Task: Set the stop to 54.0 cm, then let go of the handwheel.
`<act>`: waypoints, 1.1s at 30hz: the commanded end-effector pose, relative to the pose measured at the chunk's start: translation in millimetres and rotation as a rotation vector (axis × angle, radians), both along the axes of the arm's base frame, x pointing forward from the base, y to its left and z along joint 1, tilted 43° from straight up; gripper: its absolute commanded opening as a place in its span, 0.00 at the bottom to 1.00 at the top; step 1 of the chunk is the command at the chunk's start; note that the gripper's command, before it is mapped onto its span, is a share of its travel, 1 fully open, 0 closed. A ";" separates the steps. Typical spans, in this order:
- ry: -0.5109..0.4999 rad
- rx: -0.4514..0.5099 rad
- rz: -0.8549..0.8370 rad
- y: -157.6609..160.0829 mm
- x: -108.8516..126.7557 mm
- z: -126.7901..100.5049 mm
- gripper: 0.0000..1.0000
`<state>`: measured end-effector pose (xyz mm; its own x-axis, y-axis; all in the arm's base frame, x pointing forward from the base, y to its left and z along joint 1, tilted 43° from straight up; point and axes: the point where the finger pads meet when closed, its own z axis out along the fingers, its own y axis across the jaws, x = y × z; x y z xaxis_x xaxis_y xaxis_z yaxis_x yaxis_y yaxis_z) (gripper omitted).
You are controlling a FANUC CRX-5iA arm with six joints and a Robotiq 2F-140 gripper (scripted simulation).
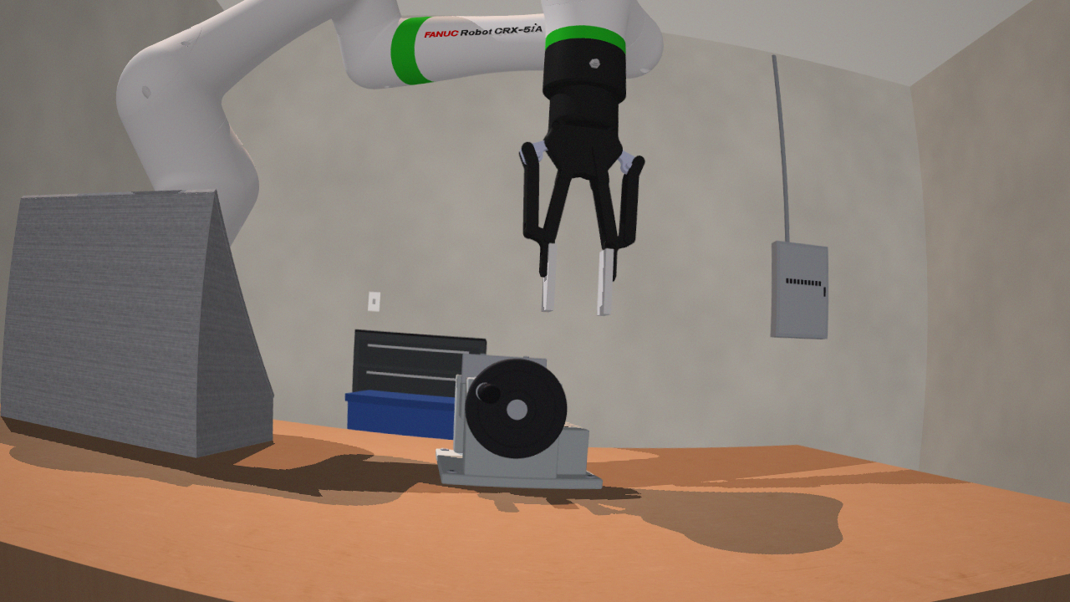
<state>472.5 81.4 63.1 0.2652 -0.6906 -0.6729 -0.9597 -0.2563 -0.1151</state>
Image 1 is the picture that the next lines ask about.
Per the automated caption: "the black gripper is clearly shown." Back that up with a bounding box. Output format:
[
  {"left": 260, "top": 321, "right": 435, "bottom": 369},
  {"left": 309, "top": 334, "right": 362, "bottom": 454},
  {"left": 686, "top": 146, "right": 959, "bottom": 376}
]
[{"left": 519, "top": 89, "right": 645, "bottom": 317}]

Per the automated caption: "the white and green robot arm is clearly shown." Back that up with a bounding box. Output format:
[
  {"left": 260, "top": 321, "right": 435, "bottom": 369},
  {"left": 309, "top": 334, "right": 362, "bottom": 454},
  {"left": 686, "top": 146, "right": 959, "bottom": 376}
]
[{"left": 116, "top": 0, "right": 664, "bottom": 246}]

